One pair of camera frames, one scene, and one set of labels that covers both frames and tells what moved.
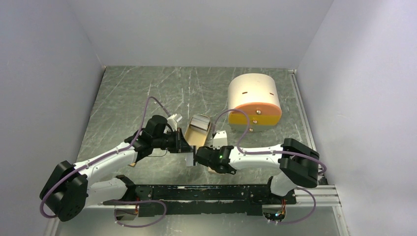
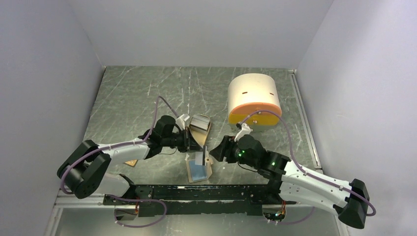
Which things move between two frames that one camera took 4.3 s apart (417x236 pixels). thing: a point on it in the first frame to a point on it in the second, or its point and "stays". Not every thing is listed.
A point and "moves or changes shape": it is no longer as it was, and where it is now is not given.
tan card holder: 212,171 to 198,172
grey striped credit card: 189,159 moves or changes shape
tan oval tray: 197,130 stays
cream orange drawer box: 258,94 stays
